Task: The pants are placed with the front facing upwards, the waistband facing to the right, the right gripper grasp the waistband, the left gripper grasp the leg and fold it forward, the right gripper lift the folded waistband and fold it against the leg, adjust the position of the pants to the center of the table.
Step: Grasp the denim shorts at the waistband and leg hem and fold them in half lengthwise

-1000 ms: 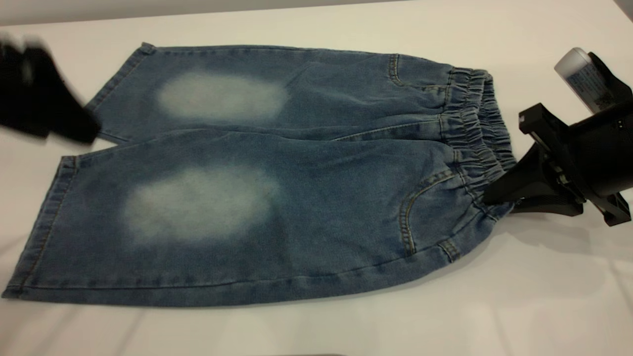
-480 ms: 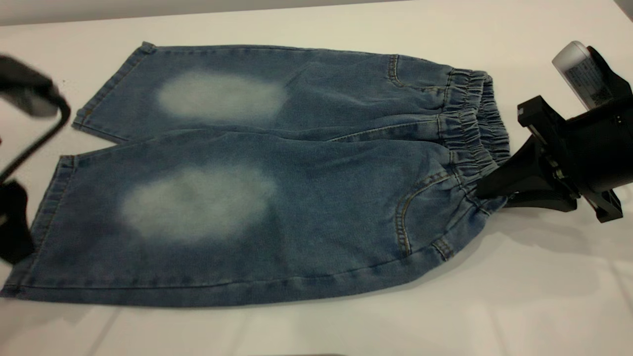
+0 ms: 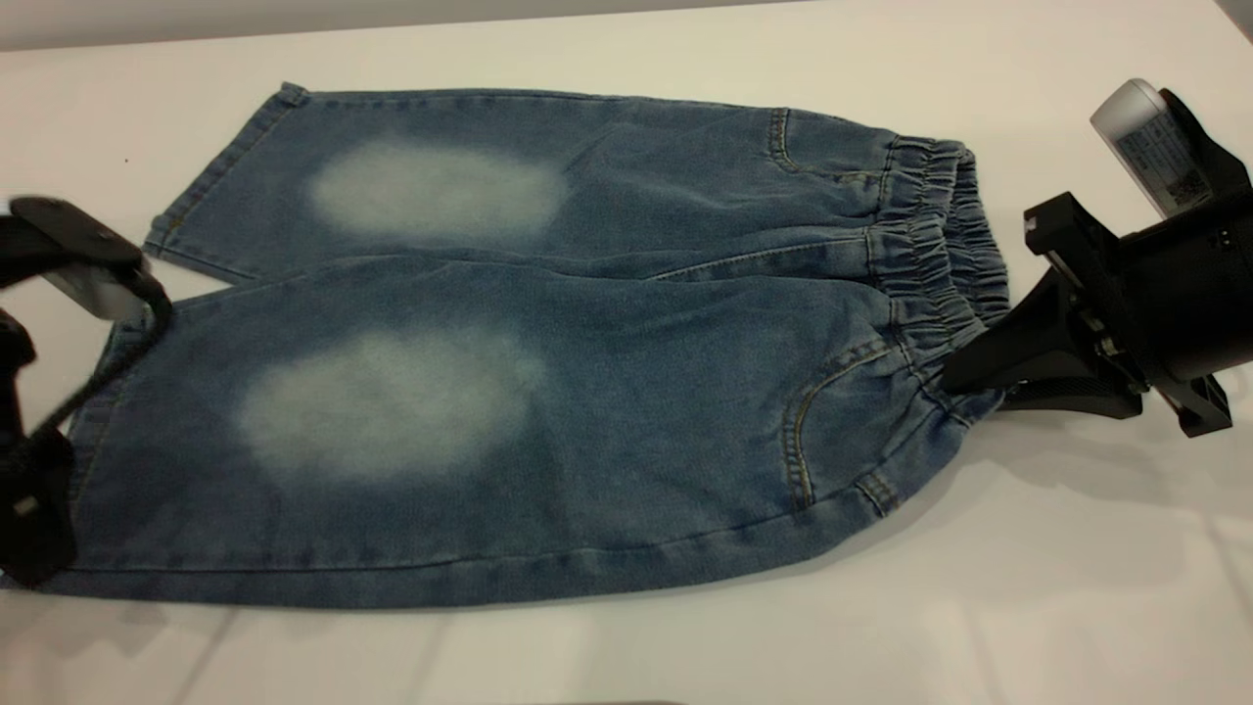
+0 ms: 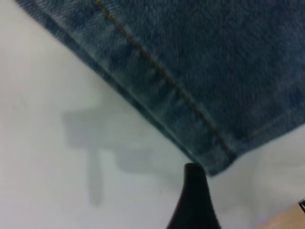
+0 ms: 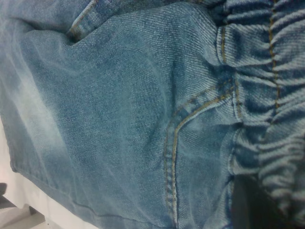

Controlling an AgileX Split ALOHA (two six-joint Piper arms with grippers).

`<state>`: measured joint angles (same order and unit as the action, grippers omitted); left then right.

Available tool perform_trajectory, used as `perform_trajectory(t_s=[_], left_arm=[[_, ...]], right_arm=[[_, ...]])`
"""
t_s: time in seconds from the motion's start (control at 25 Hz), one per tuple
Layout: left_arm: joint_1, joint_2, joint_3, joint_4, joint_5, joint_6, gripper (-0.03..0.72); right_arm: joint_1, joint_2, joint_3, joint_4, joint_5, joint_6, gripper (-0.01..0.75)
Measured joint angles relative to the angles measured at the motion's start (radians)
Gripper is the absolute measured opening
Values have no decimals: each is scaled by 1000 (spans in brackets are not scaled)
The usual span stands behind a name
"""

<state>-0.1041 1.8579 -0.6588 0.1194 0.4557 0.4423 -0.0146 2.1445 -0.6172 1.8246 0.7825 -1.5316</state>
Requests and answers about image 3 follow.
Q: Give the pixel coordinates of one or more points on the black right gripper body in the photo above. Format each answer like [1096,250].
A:
[1184,294]

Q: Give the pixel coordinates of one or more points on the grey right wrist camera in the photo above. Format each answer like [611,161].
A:
[1145,147]

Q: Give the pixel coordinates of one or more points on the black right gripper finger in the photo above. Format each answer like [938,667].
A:
[1038,343]
[1077,397]

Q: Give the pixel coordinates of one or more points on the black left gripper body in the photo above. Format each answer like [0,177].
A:
[34,529]

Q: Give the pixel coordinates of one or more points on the blue denim jeans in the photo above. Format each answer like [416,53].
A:
[636,392]

